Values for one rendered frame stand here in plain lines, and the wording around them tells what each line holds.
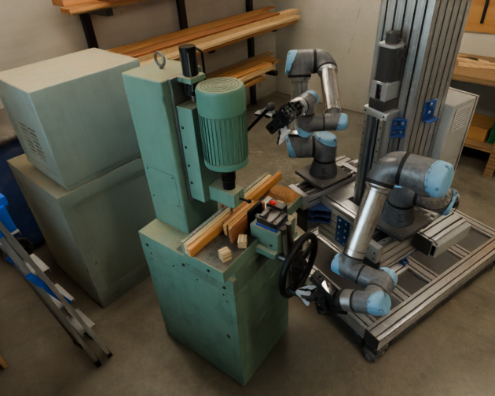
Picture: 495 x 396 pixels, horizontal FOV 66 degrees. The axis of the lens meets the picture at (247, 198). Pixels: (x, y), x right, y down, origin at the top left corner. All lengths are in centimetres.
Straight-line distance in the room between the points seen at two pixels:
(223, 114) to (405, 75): 85
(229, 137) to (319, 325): 141
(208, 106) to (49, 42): 237
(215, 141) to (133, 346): 147
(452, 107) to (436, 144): 20
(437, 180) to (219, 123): 72
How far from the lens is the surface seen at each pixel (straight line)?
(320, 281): 139
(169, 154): 156
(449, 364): 246
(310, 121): 171
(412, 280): 247
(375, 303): 129
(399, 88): 184
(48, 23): 355
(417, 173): 131
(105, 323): 262
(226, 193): 155
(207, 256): 152
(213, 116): 134
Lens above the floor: 195
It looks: 36 degrees down
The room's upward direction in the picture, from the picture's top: 4 degrees counter-clockwise
